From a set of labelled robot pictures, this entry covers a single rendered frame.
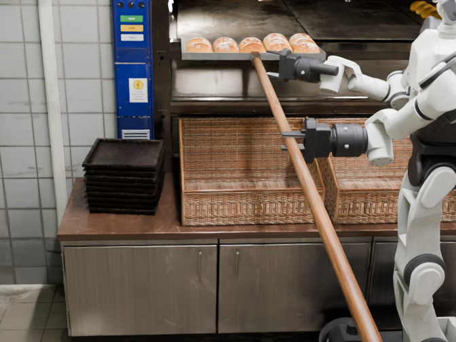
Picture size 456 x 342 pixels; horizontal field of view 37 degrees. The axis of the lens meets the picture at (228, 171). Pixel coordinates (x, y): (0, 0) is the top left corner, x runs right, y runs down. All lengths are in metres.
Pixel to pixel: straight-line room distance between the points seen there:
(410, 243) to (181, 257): 0.88
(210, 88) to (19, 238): 1.14
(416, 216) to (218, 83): 1.12
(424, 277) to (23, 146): 1.77
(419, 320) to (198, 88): 1.30
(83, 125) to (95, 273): 0.69
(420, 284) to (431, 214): 0.25
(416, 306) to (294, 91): 1.09
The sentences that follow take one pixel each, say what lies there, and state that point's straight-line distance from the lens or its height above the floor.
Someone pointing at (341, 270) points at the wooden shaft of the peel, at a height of 1.20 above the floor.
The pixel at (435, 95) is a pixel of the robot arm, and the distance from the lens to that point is 1.67.
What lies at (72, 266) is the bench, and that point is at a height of 0.44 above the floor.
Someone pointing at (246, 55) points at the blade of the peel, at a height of 1.19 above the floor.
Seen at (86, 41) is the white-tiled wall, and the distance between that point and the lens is 2.94.
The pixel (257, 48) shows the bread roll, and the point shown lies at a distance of 2.66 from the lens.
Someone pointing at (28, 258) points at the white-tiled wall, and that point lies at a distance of 3.39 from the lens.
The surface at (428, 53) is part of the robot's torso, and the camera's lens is 2.07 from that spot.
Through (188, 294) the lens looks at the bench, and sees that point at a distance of 2.77.
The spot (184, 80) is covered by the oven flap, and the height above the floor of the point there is 1.01.
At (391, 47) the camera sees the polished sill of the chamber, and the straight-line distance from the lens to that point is 3.05.
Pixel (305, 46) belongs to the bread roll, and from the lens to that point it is 2.69.
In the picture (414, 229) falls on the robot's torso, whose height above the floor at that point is 0.79.
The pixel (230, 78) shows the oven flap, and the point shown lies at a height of 1.02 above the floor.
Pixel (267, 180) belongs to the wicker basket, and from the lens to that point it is 3.03.
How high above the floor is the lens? 1.85
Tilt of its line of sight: 24 degrees down
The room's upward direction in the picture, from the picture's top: 1 degrees clockwise
